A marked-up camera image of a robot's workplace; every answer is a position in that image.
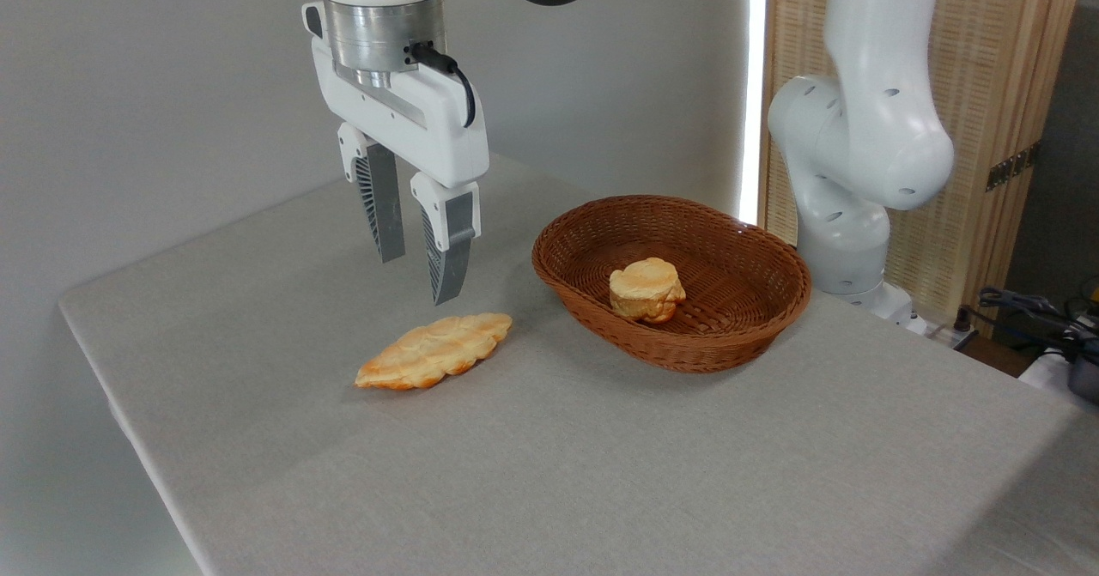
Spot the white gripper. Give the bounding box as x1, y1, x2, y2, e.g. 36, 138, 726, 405
302, 1, 491, 306

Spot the brown oval wicker basket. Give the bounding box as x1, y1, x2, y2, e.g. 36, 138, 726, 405
531, 195, 813, 375

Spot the dark metal screen hinge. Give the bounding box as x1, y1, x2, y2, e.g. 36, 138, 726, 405
985, 142, 1042, 192

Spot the grey tablecloth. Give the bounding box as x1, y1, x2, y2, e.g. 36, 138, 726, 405
58, 154, 1099, 576

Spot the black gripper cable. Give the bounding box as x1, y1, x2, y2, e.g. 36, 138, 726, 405
410, 40, 477, 129

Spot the white power strip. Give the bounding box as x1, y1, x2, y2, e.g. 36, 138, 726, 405
923, 318, 980, 352

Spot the round golden bread roll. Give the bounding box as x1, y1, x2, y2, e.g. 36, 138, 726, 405
609, 257, 688, 325

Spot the long golden bread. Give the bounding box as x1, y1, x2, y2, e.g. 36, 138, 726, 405
355, 312, 513, 391

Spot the black cable bundle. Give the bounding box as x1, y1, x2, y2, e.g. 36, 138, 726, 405
975, 287, 1099, 367

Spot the bamboo folding screen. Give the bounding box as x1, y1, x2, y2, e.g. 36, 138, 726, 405
760, 0, 1087, 337

